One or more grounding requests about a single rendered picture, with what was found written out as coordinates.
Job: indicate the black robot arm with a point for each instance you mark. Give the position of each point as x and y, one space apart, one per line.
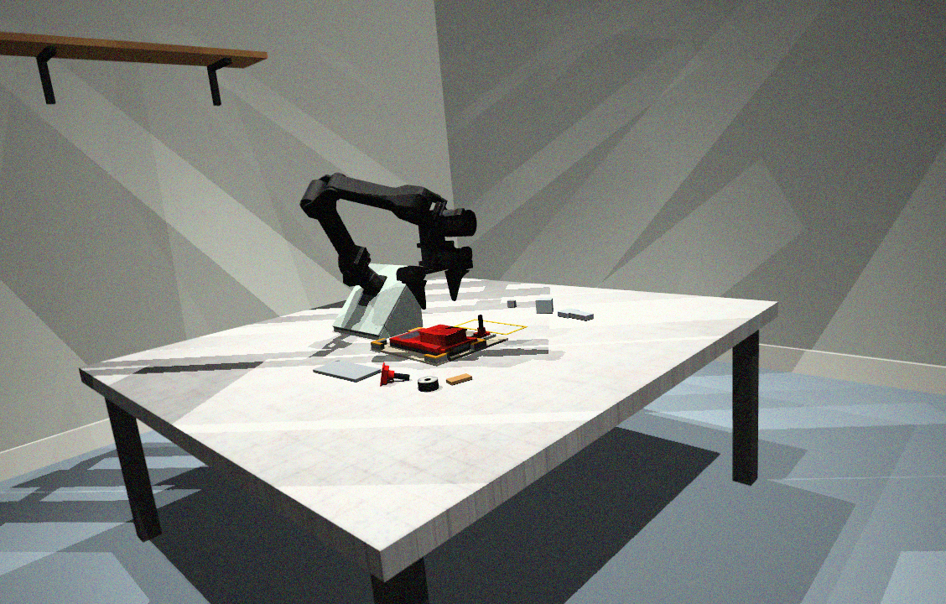
408 202

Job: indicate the orange rectangular block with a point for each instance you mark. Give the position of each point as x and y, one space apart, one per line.
459 379

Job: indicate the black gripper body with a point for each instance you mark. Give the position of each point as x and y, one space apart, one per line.
417 273

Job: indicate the small black and white toy wheel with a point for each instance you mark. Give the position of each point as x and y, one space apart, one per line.
428 384

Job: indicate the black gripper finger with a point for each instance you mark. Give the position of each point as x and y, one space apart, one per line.
418 291
453 281

